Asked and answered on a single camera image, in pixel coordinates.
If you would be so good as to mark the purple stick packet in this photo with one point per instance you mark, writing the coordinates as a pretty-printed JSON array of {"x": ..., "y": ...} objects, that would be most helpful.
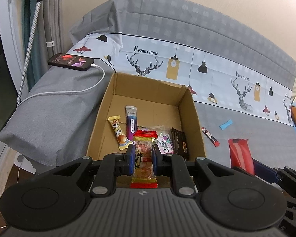
[{"x": 132, "y": 121}]

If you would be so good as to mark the yellow snack packet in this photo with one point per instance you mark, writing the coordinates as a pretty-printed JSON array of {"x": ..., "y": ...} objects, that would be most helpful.
[{"x": 119, "y": 133}]

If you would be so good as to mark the printed grey bed sheet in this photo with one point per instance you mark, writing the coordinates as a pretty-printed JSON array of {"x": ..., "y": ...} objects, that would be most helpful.
[{"x": 212, "y": 42}]

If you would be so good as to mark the brown cardboard box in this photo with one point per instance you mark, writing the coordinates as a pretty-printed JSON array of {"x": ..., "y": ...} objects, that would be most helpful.
[{"x": 190, "y": 118}]

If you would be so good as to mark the black smartphone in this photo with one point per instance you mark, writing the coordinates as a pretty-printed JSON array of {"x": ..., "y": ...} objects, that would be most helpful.
[{"x": 71, "y": 61}]

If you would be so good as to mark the teal curtain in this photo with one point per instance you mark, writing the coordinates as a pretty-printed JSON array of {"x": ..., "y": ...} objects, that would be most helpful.
[{"x": 33, "y": 29}]

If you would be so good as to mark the small blue packet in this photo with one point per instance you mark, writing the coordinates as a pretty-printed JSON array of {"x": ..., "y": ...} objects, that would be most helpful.
[{"x": 226, "y": 124}]

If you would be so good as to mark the clear red-ended snack packet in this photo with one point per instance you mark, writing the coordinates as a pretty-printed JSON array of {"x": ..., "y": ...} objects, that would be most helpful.
[{"x": 143, "y": 158}]

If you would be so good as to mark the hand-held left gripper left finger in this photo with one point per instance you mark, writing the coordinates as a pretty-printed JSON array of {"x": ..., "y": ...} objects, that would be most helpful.
[{"x": 131, "y": 158}]

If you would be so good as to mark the red black stick packet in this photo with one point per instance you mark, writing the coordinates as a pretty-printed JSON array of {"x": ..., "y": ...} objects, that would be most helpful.
[{"x": 210, "y": 136}]

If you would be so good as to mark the white plastic object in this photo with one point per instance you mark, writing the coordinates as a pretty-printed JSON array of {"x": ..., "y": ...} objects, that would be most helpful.
[{"x": 27, "y": 164}]

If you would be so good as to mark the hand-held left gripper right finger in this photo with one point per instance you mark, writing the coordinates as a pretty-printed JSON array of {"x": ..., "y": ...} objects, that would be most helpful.
[{"x": 155, "y": 159}]

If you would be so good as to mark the black snack packet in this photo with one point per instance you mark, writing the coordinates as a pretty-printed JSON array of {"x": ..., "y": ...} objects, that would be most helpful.
[{"x": 180, "y": 142}]

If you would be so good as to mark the grey curtain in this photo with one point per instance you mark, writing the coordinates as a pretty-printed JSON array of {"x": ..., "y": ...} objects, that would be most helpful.
[{"x": 55, "y": 12}]

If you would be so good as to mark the grey pillow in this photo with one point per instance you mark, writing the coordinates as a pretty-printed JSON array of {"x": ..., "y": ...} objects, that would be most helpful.
[{"x": 51, "y": 118}]

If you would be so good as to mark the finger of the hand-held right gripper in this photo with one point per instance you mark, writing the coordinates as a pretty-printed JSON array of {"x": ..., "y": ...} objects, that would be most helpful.
[
  {"x": 240, "y": 170},
  {"x": 264, "y": 171}
]

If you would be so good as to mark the white window frame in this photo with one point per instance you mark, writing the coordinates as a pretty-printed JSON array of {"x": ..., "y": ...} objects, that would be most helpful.
[{"x": 9, "y": 42}]

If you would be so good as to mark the large red snack packet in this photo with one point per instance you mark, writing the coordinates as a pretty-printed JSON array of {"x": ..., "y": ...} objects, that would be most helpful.
[{"x": 240, "y": 153}]

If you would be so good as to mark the pink white snack packet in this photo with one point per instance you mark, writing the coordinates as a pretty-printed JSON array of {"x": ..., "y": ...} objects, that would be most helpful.
[{"x": 165, "y": 144}]

